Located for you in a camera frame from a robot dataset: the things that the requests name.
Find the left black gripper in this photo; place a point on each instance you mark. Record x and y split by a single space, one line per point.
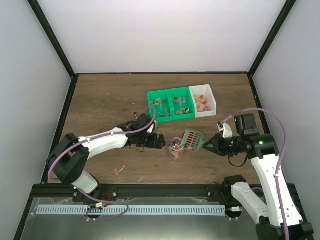
153 144

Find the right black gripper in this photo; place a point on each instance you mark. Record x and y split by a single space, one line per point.
217 148

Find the green slotted scoop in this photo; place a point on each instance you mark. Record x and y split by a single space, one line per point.
192 140

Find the clear plastic jar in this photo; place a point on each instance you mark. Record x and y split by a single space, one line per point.
176 149

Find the white candy bin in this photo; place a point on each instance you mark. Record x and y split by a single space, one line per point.
204 101

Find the green double candy bin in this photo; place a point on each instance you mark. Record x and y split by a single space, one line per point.
174 104

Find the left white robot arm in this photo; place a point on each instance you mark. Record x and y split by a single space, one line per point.
69 158

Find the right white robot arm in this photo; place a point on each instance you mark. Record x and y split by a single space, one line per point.
276 217

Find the light blue slotted strip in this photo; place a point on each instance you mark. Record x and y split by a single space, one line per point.
133 210

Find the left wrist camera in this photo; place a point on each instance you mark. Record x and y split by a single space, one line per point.
152 127

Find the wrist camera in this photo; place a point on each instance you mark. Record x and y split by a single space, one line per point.
152 127
225 129

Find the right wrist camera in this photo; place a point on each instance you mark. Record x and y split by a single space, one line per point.
225 129

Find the spilled candy near rail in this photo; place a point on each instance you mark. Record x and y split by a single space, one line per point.
142 179

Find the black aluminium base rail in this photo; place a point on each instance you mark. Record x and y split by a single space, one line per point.
214 193

